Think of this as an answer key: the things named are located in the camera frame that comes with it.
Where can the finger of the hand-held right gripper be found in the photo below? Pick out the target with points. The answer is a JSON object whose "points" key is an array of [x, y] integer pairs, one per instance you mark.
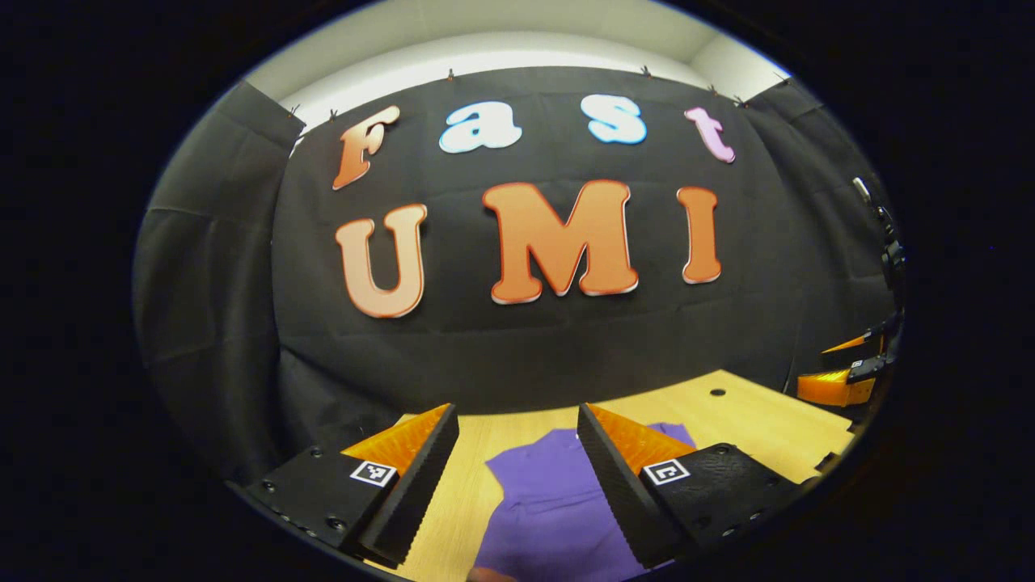
{"points": [[833, 388], [845, 352]]}

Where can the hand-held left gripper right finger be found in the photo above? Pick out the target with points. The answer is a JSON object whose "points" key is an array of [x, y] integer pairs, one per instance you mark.
{"points": [[623, 493]]}

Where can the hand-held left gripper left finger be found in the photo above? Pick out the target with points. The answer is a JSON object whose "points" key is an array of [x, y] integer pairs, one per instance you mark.
{"points": [[420, 493]]}

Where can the purple shirt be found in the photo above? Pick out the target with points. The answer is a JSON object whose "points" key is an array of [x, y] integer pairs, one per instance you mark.
{"points": [[550, 501]]}

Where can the black backdrop cloth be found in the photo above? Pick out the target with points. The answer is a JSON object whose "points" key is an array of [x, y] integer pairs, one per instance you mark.
{"points": [[525, 356]]}

